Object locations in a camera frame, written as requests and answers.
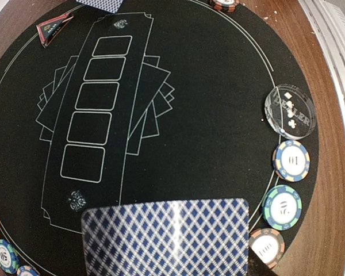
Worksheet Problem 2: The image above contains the black round poker mat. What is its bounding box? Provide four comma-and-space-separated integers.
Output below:
0, 1, 309, 275

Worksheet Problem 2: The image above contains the blue-backed playing card deck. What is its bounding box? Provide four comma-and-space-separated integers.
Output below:
81, 198, 249, 275

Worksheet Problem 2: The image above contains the red-white poker chip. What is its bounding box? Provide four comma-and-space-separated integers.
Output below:
249, 228, 285, 269
210, 0, 240, 13

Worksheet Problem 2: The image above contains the single blue-white poker chip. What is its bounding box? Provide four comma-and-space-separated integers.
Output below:
17, 265, 40, 276

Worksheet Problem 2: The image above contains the green-white single poker chip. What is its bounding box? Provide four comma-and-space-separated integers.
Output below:
0, 239, 20, 274

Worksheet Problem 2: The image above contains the clear acrylic dealer puck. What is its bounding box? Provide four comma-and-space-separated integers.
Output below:
264, 84, 317, 140

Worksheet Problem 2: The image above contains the red triangular button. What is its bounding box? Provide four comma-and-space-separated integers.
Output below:
36, 13, 74, 48

